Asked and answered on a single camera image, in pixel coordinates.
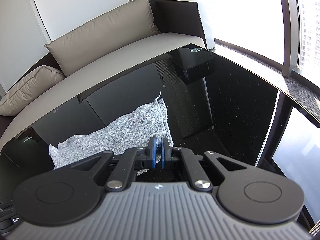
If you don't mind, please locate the grey fluffy towel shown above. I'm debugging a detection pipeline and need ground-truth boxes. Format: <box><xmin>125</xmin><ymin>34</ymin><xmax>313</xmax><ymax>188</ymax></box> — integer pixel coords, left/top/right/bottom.
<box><xmin>49</xmin><ymin>96</ymin><xmax>174</xmax><ymax>168</ymax></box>

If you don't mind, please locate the dark sofa with beige seat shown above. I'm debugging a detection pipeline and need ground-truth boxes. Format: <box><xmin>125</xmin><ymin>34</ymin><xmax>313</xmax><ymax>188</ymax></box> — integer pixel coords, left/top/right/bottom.
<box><xmin>1</xmin><ymin>0</ymin><xmax>207</xmax><ymax>146</ymax></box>

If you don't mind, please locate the small beige side cushion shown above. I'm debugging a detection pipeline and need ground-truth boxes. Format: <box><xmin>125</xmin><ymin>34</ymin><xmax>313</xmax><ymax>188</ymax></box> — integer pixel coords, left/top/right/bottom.
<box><xmin>1</xmin><ymin>65</ymin><xmax>65</xmax><ymax>116</ymax></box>

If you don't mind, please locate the large beige back cushion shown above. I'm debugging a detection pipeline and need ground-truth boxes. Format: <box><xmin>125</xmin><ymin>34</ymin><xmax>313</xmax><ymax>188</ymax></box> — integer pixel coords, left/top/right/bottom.
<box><xmin>44</xmin><ymin>0</ymin><xmax>159</xmax><ymax>76</ymax></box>

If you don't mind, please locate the white whiteboard panel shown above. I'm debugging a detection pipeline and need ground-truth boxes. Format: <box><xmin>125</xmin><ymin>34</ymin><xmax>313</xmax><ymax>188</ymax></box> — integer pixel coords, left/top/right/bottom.
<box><xmin>1</xmin><ymin>0</ymin><xmax>128</xmax><ymax>91</ymax></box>

